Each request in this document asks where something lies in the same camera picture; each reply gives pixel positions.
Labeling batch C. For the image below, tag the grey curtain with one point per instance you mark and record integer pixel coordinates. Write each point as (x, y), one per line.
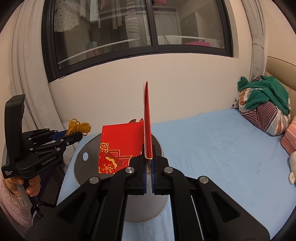
(257, 27)
(29, 76)

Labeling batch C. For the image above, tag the black framed window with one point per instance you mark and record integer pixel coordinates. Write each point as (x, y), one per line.
(81, 34)

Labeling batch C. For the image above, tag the left grey curtain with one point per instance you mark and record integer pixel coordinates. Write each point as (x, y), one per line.
(29, 76)

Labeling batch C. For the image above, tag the pink sleeve left forearm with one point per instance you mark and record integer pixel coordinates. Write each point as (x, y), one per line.
(15, 210)

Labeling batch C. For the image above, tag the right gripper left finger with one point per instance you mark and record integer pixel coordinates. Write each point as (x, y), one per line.
(95, 210)

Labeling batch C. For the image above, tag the white round trash bin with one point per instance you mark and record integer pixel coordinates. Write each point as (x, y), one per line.
(142, 204)

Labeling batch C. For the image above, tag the pink striped pillow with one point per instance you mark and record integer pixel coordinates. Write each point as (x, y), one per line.
(288, 141)

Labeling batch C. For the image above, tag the beige bed headboard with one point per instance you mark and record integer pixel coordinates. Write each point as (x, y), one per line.
(282, 70)

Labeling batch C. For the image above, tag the green knitted garment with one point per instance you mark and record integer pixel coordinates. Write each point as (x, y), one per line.
(266, 89)

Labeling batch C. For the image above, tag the right grey curtain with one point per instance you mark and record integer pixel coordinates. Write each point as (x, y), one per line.
(257, 27)

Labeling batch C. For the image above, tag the red paper envelope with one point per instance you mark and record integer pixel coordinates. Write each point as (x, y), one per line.
(122, 142)

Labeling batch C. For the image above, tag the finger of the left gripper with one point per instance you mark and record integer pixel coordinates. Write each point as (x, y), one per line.
(44, 136)
(61, 144)

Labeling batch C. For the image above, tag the white plush seal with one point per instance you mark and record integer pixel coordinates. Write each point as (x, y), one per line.
(292, 163)

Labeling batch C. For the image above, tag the blue bed sheet mattress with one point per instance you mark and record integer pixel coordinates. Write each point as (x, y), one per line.
(248, 164)

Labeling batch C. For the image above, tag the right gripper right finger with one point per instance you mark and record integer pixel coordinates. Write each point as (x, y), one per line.
(201, 210)

